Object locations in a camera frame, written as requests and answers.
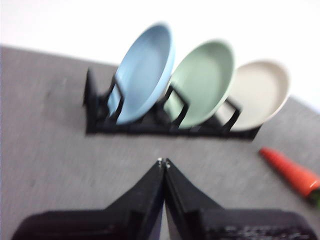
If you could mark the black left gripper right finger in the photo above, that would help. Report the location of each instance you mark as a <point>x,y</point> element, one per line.
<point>190,200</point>

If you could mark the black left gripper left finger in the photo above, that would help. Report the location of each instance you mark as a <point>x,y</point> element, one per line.
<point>140,200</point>

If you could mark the orange carrot with green leaves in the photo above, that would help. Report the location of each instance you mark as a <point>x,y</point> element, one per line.
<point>287,172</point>

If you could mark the green plate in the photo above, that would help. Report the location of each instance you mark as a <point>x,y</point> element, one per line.
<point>200,82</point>

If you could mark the black plate rack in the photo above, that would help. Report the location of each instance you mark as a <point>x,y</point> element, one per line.
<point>150,130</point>

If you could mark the beige plate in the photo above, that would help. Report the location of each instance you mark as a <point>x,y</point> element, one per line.
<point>260,95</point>

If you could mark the blue plate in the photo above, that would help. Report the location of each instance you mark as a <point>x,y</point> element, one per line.
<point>145,70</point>

